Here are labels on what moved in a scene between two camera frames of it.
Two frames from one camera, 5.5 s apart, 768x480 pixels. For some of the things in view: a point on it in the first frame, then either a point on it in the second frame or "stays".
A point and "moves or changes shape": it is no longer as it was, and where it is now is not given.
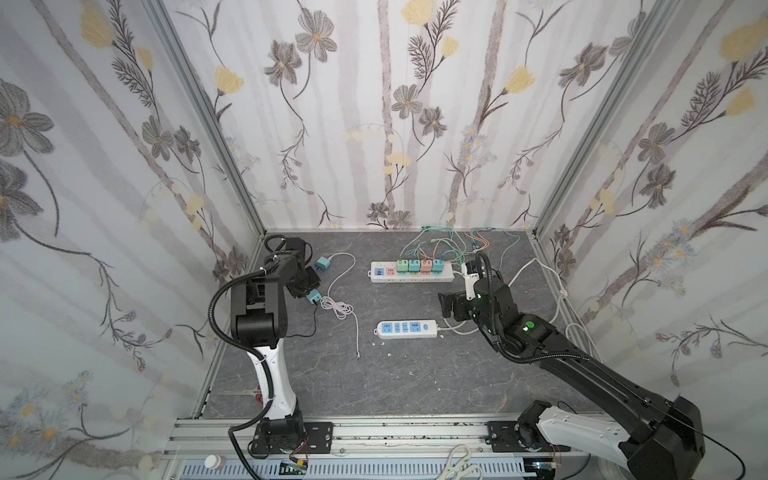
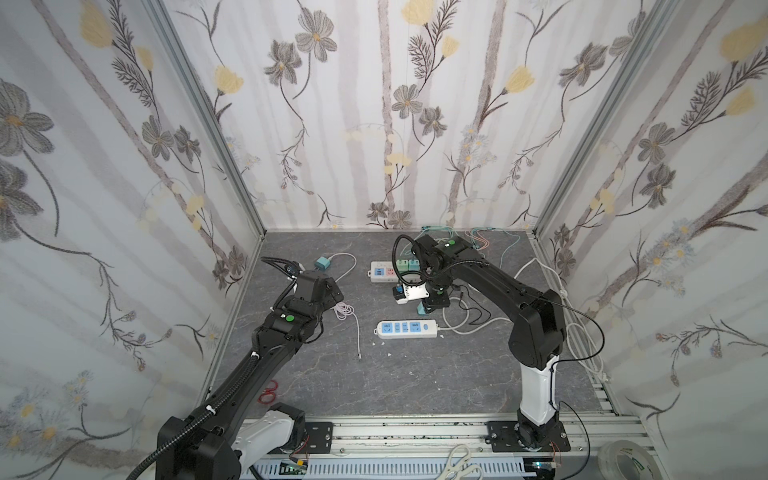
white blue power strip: x=406 y=329 stays
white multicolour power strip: x=386 y=272 stays
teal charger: x=322 y=262 stays
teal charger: x=313 y=295 moves or changes shape
